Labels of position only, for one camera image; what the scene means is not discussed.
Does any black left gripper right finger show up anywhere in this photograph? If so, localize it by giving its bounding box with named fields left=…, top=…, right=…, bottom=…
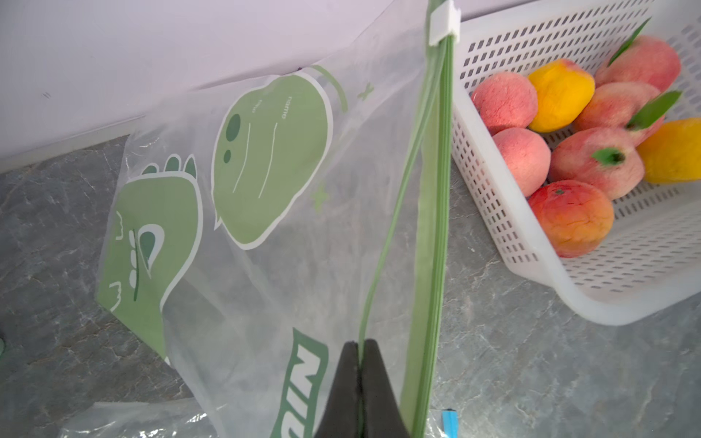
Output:
left=360, top=339, right=410, bottom=438

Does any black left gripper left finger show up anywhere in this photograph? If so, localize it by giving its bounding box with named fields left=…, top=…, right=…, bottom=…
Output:
left=314, top=341, right=361, bottom=438

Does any green printed zip-top bag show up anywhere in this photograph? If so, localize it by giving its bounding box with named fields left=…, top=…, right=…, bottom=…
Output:
left=97, top=1, right=460, bottom=437

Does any red orange peach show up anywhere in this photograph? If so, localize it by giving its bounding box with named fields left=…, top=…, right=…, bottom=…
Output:
left=528, top=180, right=614, bottom=258

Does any pink peach back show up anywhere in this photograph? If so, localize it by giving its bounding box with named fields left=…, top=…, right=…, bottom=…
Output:
left=472, top=72, right=539, bottom=135

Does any pink peach with leaf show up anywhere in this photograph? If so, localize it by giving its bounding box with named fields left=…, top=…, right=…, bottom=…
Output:
left=549, top=128, right=644, bottom=200

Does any clear blue-zipper bag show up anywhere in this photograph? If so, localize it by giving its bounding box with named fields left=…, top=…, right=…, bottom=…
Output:
left=58, top=399, right=458, bottom=437

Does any white plastic perforated basket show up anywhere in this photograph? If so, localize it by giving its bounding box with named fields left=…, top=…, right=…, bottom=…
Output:
left=452, top=1, right=700, bottom=326

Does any yellow mango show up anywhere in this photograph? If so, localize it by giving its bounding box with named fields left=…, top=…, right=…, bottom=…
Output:
left=528, top=59, right=595, bottom=133

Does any yellow lemon fruit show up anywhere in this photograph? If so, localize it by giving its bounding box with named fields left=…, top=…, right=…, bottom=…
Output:
left=637, top=118, right=700, bottom=184

